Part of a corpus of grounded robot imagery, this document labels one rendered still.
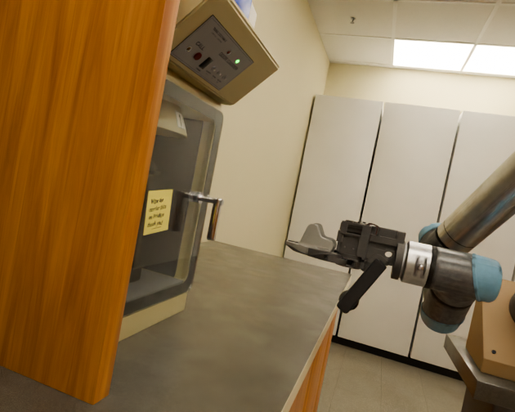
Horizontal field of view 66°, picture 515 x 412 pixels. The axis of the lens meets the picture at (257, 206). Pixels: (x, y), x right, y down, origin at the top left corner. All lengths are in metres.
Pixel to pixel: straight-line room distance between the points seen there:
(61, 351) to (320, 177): 3.23
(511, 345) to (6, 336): 0.98
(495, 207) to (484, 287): 0.14
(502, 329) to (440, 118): 2.77
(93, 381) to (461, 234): 0.66
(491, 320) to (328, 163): 2.73
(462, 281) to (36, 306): 0.64
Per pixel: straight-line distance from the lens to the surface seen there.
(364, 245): 0.73
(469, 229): 0.83
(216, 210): 0.82
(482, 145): 3.72
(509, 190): 0.78
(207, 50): 0.69
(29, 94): 0.63
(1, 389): 0.62
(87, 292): 0.55
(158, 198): 0.71
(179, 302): 0.91
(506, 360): 1.07
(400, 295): 3.67
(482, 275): 0.74
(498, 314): 1.13
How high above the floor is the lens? 1.24
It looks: 3 degrees down
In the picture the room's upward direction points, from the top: 11 degrees clockwise
